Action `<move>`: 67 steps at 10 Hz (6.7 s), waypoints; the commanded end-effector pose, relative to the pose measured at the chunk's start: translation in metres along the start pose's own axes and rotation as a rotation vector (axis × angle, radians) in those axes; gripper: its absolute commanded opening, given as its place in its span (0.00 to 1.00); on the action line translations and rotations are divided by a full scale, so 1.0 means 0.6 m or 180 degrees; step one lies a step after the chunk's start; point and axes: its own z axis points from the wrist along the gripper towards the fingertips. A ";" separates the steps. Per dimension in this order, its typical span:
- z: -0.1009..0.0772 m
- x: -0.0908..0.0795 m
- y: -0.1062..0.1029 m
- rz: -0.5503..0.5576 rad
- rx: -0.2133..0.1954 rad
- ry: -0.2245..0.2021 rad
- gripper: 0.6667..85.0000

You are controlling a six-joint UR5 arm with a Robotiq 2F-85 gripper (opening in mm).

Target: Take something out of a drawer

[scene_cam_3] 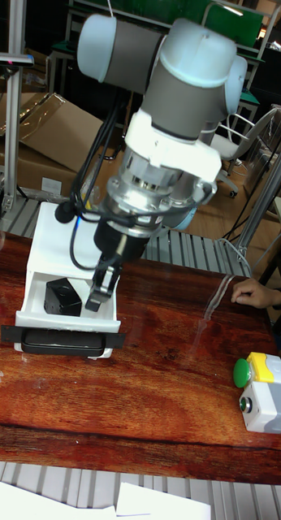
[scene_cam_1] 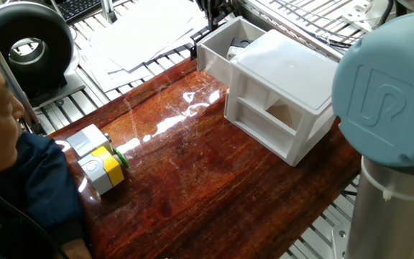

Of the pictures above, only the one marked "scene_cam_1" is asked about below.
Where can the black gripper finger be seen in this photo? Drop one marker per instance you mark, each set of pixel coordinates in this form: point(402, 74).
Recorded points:
point(226, 8)
point(212, 11)

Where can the white plastic drawer cabinet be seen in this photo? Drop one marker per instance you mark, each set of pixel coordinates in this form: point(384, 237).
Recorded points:
point(286, 64)

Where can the right forearm in dark sleeve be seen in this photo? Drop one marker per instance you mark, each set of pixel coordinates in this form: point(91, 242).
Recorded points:
point(67, 223)

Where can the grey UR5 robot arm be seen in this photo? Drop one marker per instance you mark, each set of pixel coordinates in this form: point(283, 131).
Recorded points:
point(383, 90)

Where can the person's right hand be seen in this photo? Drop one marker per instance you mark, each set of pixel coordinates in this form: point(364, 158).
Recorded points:
point(77, 251)

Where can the white paper sheet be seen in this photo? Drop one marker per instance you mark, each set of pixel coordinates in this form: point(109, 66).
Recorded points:
point(120, 77)
point(149, 32)

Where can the silver mounting plate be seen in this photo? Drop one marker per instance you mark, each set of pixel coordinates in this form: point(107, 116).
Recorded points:
point(358, 16)

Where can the black keyboard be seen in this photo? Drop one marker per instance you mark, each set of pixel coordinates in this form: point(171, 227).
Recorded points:
point(77, 8)

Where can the glossy wood grain table mat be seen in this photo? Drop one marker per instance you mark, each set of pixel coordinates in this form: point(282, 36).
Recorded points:
point(192, 187)

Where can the white grey push-button box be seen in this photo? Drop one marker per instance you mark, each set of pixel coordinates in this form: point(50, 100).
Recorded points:
point(88, 138)

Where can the yellow box with green button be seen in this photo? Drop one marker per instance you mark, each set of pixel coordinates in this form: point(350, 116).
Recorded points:
point(106, 165)

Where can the person in dark blue jacket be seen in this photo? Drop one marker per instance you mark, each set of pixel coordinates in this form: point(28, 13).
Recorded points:
point(31, 180)

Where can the aluminium post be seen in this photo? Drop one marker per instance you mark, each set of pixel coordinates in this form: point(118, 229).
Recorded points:
point(109, 11)

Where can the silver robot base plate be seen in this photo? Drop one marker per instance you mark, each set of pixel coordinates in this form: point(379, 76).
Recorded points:
point(340, 241)

